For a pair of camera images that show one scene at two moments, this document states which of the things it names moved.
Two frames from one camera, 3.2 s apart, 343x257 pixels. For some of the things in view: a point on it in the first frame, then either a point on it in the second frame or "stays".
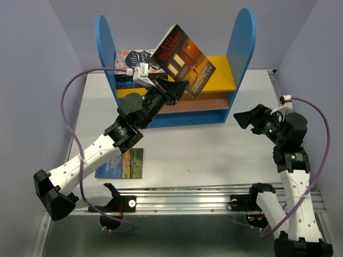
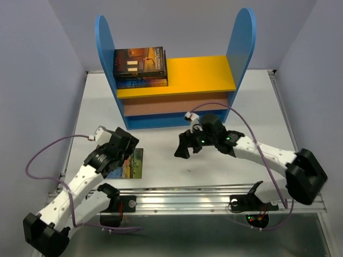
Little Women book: [131, 58] to [156, 76]
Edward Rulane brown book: [180, 59] to [144, 60]
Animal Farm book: [129, 165] stays
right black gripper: [258, 116] to [186, 140]
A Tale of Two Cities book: [129, 77] stays
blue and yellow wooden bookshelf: [210, 104] stays
